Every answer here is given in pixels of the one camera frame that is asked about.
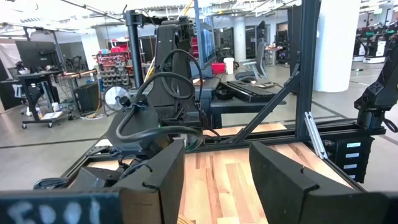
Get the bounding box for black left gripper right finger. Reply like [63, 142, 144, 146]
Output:
[249, 141, 398, 224]

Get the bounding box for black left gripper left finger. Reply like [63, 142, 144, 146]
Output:
[0, 139, 186, 224]

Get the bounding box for black drawer unit white labels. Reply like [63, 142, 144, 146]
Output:
[323, 136, 374, 184]

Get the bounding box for black cabinet box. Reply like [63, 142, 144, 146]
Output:
[73, 81, 101, 115]

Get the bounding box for round floor fan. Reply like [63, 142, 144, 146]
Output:
[102, 85, 131, 113]

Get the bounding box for black keyboard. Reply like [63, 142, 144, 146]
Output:
[226, 80, 277, 103]

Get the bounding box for parts shelf with red bins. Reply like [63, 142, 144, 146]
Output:
[95, 39, 131, 88]

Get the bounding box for red box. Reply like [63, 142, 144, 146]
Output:
[211, 62, 226, 75]

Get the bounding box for white cup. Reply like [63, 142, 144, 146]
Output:
[223, 57, 235, 75]

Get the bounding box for light grey office chair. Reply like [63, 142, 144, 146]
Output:
[234, 42, 270, 82]

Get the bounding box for computer monitor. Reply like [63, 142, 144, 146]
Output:
[193, 0, 217, 70]

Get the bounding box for white round column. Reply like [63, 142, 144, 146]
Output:
[313, 0, 362, 93]

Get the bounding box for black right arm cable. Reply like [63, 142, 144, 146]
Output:
[115, 49, 205, 153]

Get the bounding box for black table frame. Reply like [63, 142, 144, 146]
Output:
[60, 119, 388, 192]

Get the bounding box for silver metal bracket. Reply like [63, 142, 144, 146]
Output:
[303, 111, 329, 160]

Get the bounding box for black diagonal frame brace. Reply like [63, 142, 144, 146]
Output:
[229, 63, 302, 144]

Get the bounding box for black round camera pole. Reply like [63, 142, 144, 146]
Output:
[124, 9, 144, 90]

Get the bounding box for black upright frame post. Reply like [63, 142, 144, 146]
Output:
[294, 0, 322, 139]

